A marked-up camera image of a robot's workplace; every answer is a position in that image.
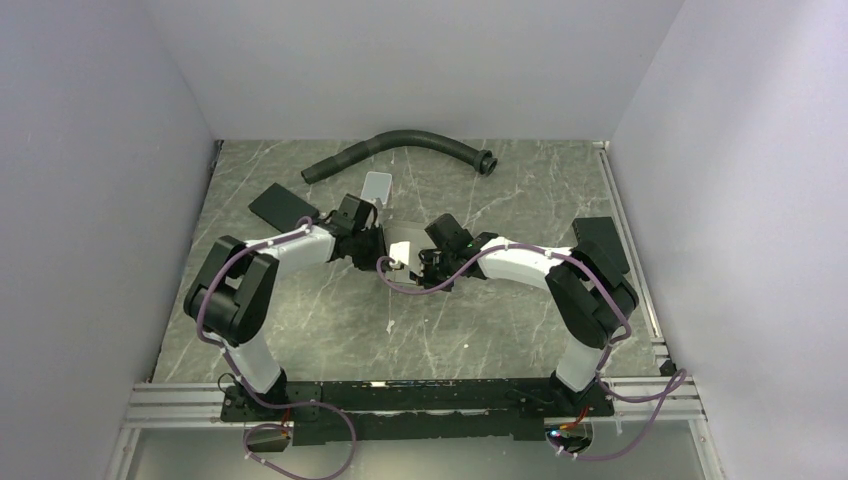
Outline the white cardboard box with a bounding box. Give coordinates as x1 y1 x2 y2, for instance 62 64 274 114
383 220 435 288

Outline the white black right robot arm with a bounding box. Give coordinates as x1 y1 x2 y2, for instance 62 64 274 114
407 214 639 415

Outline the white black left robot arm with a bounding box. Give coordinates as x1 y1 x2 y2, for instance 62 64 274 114
183 194 387 420

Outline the black flat rectangular box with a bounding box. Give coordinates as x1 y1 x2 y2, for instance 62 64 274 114
248 183 320 233

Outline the clear white plastic case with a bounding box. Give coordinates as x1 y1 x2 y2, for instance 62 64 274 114
360 171 393 206

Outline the black corrugated hose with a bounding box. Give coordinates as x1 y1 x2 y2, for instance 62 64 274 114
301 129 499 186

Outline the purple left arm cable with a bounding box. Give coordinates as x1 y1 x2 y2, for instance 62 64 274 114
197 217 316 405

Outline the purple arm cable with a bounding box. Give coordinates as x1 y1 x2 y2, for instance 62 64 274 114
375 243 690 463
197 217 316 405

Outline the black mounting base rail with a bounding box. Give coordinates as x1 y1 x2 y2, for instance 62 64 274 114
220 377 614 446

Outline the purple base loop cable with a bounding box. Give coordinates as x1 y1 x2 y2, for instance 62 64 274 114
242 400 360 480

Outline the aluminium frame rail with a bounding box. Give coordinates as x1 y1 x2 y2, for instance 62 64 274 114
123 383 224 429

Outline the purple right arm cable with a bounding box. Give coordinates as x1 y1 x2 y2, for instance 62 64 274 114
375 243 690 463

